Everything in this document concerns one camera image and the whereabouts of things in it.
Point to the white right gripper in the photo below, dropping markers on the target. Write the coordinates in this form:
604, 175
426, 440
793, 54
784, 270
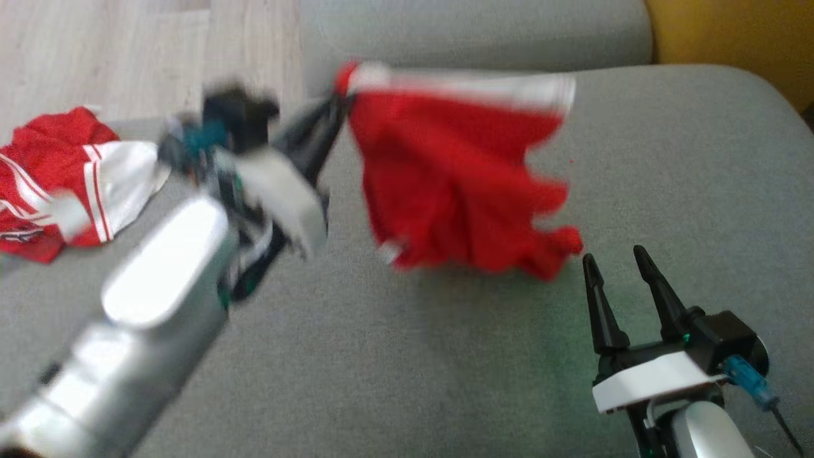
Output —
655, 378

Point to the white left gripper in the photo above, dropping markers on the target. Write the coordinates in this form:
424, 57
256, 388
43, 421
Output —
286, 197

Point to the red shorts white waistband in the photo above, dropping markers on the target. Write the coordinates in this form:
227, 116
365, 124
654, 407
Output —
458, 178

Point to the red basketball jersey white trim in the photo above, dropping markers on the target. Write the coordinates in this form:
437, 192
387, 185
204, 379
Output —
51, 172

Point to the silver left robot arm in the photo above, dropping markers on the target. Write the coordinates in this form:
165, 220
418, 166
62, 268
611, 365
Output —
146, 318

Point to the grey sofa back cushion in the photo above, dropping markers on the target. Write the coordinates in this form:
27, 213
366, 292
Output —
477, 32

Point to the yellow cushion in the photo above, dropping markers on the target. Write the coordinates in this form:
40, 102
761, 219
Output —
738, 38

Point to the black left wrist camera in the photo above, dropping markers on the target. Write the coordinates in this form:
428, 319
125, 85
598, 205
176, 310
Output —
238, 114

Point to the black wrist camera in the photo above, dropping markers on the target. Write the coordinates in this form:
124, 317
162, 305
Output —
238, 114
731, 334

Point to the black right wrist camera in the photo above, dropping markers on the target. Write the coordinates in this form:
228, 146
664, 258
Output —
731, 334

